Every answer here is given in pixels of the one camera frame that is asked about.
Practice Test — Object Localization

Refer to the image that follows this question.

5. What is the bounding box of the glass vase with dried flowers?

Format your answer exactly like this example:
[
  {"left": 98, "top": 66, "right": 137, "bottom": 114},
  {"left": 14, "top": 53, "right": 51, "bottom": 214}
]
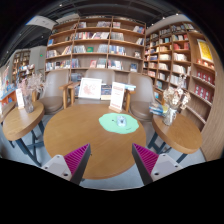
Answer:
[{"left": 162, "top": 73, "right": 192, "bottom": 127}]

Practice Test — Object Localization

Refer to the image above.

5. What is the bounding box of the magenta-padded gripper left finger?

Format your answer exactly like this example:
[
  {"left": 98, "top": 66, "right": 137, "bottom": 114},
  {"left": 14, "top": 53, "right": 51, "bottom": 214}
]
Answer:
[{"left": 41, "top": 143, "right": 92, "bottom": 186}]

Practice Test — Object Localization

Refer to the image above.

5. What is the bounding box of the transparent light blue computer mouse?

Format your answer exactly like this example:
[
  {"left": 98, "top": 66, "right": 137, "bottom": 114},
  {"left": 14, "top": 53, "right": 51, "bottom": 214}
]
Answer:
[{"left": 115, "top": 114, "right": 128, "bottom": 128}]

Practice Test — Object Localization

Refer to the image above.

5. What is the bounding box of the colourful magazine stack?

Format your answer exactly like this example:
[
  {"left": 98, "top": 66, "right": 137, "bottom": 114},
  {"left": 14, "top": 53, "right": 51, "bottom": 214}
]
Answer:
[{"left": 148, "top": 101, "right": 169, "bottom": 118}]

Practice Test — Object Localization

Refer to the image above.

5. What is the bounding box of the white framed red drawing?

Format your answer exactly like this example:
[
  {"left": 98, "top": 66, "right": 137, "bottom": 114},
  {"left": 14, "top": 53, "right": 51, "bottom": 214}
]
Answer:
[{"left": 78, "top": 77, "right": 103, "bottom": 100}]

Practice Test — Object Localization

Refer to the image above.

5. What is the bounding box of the curved wooden bookshelf with books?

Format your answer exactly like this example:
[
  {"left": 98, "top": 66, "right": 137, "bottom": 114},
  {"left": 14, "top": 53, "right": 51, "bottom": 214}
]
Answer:
[{"left": 143, "top": 21, "right": 221, "bottom": 133}]

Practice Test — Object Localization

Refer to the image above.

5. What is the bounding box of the light blue book stack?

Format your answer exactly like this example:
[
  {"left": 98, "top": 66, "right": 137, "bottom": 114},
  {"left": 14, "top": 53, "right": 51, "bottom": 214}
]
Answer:
[{"left": 123, "top": 83, "right": 137, "bottom": 92}]

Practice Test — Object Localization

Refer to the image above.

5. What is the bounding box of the round wooden side table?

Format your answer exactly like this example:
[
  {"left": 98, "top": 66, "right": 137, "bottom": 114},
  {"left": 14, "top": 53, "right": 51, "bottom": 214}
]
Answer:
[
  {"left": 2, "top": 100, "right": 46, "bottom": 167},
  {"left": 0, "top": 101, "right": 17, "bottom": 124},
  {"left": 146, "top": 112, "right": 203, "bottom": 164}
]

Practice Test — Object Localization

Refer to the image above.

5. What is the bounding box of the beige padded wooden armchair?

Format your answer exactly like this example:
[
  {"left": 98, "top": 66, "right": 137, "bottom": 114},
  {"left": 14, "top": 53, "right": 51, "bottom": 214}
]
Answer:
[
  {"left": 68, "top": 68, "right": 116, "bottom": 106},
  {"left": 38, "top": 69, "right": 73, "bottom": 115},
  {"left": 125, "top": 71, "right": 158, "bottom": 122}
]

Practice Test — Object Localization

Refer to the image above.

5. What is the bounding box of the flat wooden bookshelf with books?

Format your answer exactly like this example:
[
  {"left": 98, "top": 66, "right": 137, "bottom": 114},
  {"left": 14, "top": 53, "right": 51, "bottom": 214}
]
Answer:
[{"left": 44, "top": 15, "right": 148, "bottom": 74}]

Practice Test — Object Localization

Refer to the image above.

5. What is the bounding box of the white sign on wooden base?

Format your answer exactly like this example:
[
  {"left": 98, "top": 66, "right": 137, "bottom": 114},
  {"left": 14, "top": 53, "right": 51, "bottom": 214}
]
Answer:
[{"left": 108, "top": 81, "right": 126, "bottom": 114}]

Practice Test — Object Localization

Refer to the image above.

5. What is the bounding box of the distant wooden bookshelf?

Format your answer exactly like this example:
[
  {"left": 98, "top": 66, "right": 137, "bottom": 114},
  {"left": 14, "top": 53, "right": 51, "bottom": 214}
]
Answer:
[{"left": 11, "top": 49, "right": 36, "bottom": 84}]

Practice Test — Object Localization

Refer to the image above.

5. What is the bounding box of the glass vase with pink flowers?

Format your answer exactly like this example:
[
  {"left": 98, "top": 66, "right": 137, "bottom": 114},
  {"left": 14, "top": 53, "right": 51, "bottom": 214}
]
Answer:
[{"left": 18, "top": 73, "right": 46, "bottom": 114}]

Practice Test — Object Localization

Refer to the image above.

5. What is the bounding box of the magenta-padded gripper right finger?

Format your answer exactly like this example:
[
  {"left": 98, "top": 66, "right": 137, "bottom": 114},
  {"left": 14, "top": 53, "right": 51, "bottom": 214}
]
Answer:
[{"left": 131, "top": 143, "right": 184, "bottom": 186}]

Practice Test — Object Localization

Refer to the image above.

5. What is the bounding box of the green smiley mouse pad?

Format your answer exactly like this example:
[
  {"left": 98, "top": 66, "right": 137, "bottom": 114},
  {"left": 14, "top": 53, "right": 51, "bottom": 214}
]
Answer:
[{"left": 98, "top": 112, "right": 140, "bottom": 135}]

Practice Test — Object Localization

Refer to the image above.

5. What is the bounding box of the dark cover book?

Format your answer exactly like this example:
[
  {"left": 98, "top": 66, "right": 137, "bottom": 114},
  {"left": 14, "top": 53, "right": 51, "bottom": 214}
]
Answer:
[{"left": 100, "top": 84, "right": 113, "bottom": 101}]

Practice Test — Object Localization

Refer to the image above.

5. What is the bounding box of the small white table sign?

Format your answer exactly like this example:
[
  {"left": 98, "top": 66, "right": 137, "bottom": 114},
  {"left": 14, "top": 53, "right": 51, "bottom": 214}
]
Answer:
[{"left": 15, "top": 88, "right": 26, "bottom": 110}]

